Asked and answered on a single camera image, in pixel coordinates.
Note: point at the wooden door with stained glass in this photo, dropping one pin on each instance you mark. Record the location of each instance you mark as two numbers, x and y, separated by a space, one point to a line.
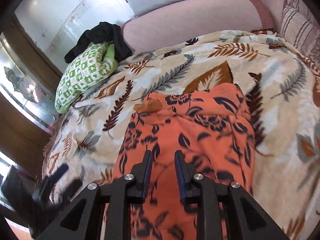
22 120

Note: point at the black cloth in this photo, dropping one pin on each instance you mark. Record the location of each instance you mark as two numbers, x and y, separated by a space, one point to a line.
102 33

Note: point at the orange floral garment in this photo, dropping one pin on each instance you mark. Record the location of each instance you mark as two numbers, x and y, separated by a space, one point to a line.
200 142

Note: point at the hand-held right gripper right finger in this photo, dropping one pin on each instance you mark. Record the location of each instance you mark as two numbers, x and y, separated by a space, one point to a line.
178 175

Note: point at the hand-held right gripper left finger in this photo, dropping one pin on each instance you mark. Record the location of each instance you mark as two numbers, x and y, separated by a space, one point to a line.
148 175

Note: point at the small striped cushion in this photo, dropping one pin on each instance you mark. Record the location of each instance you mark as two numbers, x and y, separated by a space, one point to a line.
297 30

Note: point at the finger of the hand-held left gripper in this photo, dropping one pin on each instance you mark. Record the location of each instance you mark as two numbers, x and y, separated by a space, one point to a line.
60 170

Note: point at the cream leaf print blanket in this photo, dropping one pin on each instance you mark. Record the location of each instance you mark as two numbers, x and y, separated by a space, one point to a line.
280 120

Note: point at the green checkered pillow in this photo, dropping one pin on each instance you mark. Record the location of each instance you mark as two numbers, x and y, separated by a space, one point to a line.
85 72

